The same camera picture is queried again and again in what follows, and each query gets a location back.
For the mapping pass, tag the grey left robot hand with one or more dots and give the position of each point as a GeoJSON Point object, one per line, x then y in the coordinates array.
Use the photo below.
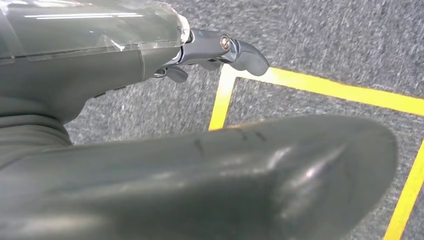
{"type": "Point", "coordinates": [82, 66]}

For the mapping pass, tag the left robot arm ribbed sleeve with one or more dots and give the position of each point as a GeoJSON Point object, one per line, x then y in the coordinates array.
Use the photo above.
{"type": "Point", "coordinates": [26, 136]}

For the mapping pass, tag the yellow floor tape square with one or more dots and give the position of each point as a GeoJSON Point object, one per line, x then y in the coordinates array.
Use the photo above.
{"type": "Point", "coordinates": [331, 87]}

